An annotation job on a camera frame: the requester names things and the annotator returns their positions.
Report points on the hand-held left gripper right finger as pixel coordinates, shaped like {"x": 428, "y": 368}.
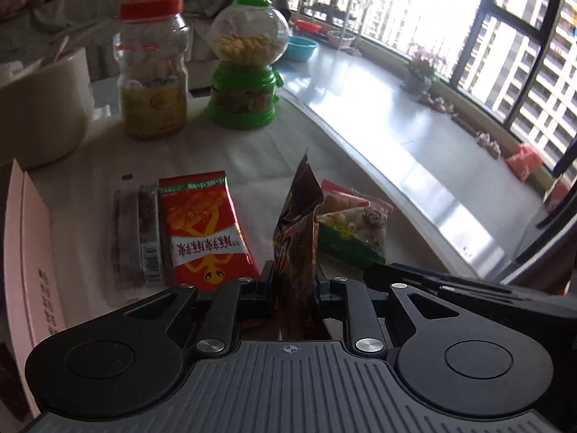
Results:
{"x": 329, "y": 297}

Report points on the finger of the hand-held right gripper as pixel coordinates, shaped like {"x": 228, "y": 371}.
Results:
{"x": 405, "y": 275}

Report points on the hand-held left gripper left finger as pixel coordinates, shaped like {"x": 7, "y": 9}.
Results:
{"x": 257, "y": 295}

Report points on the dark brown snack packet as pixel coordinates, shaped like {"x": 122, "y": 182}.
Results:
{"x": 295, "y": 252}

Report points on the white red green snack packet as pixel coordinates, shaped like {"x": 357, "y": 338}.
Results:
{"x": 356, "y": 225}

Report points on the red green-edged snack packet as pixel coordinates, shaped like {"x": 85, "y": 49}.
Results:
{"x": 198, "y": 230}

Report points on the clear dark jerky packet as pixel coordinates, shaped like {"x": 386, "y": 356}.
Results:
{"x": 135, "y": 234}

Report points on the pink cardboard box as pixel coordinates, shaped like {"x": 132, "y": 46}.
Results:
{"x": 31, "y": 243}

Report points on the red plastic bag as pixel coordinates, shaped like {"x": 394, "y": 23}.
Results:
{"x": 523, "y": 162}

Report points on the small ceramic figurine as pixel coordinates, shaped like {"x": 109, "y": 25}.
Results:
{"x": 437, "y": 103}
{"x": 489, "y": 145}

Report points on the potted flower plant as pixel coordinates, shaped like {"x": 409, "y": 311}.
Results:
{"x": 421, "y": 72}

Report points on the green candy dispenser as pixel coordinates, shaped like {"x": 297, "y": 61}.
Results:
{"x": 243, "y": 81}

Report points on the red-lidded plastic jar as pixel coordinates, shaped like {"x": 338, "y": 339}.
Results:
{"x": 153, "y": 76}

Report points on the blue plastic basin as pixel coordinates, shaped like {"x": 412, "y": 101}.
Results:
{"x": 301, "y": 48}

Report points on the red plastic basin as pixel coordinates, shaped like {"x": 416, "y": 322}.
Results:
{"x": 309, "y": 26}

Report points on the metal shoe rack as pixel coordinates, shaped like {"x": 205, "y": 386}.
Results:
{"x": 331, "y": 13}

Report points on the beige round container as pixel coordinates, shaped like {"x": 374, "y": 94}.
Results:
{"x": 45, "y": 108}

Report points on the grey covered sofa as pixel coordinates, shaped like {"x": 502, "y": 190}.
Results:
{"x": 90, "y": 9}

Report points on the black window frame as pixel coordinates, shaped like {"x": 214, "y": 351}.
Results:
{"x": 523, "y": 76}

